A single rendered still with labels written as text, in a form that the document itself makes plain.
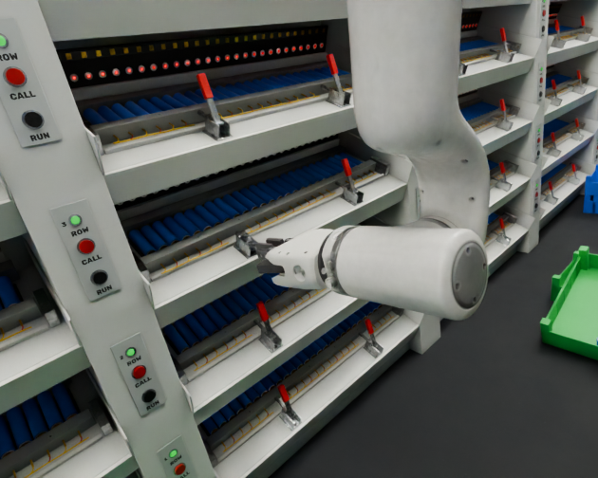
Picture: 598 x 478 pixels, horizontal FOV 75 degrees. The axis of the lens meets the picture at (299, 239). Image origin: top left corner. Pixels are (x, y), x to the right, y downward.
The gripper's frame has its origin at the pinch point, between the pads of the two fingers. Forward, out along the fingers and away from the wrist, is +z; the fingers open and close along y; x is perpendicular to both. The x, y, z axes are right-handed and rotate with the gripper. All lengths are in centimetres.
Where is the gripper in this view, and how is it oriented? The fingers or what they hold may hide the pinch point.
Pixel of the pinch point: (271, 250)
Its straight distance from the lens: 60.0
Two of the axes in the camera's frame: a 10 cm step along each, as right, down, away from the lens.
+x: -2.6, -9.3, -2.6
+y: 7.4, -3.7, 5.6
